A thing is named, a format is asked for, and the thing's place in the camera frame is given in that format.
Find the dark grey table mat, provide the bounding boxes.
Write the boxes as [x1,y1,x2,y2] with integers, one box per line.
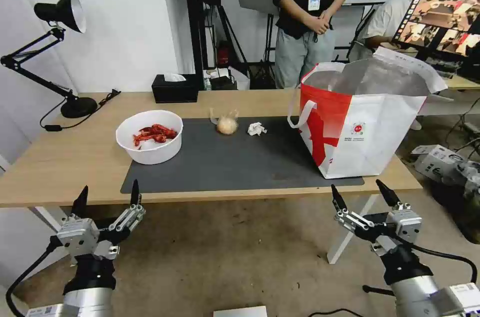
[119,115,365,195]

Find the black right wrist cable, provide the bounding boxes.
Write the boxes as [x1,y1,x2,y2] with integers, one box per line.
[412,244,474,286]

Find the black thin robot cable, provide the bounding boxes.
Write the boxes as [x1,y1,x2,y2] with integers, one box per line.
[362,285,393,296]

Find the wooden side desk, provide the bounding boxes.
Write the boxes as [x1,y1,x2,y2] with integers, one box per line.
[419,63,480,117]

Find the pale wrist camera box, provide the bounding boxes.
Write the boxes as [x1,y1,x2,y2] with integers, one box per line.
[388,207,424,245]
[56,218,100,258]

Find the black lamp power cord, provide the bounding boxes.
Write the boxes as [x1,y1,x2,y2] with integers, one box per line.
[39,88,122,133]

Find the black desk lamp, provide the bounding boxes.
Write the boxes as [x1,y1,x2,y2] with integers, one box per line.
[0,0,99,120]

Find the white round takeout bowl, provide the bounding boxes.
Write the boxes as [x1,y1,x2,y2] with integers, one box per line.
[115,109,184,165]

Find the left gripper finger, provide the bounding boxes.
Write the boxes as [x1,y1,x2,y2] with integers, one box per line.
[69,184,90,221]
[107,178,147,239]

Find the red crayfish shells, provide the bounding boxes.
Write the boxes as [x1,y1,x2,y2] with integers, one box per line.
[131,123,179,150]

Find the white table leg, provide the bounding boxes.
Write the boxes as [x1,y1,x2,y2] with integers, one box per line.
[326,194,379,266]

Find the white red takeout bag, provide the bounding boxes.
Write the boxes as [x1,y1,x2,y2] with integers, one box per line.
[287,46,449,180]

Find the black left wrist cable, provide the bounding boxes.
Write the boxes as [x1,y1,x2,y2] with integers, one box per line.
[4,236,63,317]

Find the black tissue box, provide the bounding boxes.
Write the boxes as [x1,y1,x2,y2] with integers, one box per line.
[151,73,199,105]

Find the clear plastic bag food scrap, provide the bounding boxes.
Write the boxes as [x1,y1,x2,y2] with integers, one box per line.
[209,107,241,136]

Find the computer monitor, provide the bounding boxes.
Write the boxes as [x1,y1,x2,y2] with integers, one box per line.
[391,0,480,58]

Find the robot white front shell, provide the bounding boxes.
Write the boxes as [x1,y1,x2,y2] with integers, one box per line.
[212,305,268,317]

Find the black metal rack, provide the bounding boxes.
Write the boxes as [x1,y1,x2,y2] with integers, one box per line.
[182,0,227,75]

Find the crumpled white tissue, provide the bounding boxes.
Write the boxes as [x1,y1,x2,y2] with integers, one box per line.
[246,121,268,137]

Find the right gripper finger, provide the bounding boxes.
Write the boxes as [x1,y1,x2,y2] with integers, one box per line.
[376,179,410,217]
[330,183,377,235]

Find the white cardboard box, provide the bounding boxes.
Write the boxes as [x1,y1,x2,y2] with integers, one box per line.
[411,144,470,184]

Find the black box with white lid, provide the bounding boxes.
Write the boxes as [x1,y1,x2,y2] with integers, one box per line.
[203,66,240,91]

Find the seated person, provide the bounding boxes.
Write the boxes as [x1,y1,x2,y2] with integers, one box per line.
[360,0,458,52]

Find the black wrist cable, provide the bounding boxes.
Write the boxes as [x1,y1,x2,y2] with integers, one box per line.
[4,236,63,317]
[412,244,474,286]

